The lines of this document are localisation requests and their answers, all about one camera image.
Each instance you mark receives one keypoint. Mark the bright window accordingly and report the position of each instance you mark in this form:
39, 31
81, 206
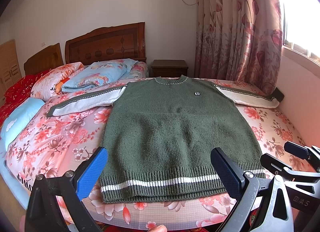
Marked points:
300, 22

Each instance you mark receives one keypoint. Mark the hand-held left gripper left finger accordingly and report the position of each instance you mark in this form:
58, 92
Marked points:
91, 174

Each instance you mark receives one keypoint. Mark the dark wooden nightstand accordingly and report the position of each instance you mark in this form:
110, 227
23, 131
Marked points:
168, 68

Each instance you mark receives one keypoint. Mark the carved wooden headboard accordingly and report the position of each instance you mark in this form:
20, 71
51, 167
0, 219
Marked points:
105, 44

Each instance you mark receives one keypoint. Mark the pink floral bedsheet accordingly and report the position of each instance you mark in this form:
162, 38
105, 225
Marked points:
62, 142

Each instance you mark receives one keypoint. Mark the orange floral quilt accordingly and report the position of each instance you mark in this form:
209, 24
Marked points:
50, 79

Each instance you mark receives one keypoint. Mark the pink floral curtain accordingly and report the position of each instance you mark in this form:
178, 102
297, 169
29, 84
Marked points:
237, 34

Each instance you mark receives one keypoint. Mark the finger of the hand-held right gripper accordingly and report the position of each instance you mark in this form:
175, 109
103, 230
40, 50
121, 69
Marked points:
296, 148
273, 164

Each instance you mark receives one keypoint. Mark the green knit sweater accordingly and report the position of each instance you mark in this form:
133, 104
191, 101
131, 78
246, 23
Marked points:
175, 134

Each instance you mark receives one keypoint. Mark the small black object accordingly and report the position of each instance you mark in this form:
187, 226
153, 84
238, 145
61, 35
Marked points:
278, 95

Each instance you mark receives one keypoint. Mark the red patterned blanket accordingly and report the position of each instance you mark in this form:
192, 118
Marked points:
17, 89

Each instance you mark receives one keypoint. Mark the person's left hand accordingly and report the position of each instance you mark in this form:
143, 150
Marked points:
157, 228

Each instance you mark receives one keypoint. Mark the light blue pillow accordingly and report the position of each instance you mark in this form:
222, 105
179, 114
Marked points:
22, 117

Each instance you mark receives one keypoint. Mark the light blue floral quilt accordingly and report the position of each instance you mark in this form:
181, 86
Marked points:
100, 74

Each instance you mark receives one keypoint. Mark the plain wooden headboard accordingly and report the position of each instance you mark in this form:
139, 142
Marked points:
45, 59

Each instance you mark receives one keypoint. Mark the light wooden wardrobe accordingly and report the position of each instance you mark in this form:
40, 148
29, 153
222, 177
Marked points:
10, 64

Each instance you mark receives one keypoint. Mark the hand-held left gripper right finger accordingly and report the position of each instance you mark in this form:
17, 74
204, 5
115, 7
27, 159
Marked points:
226, 172

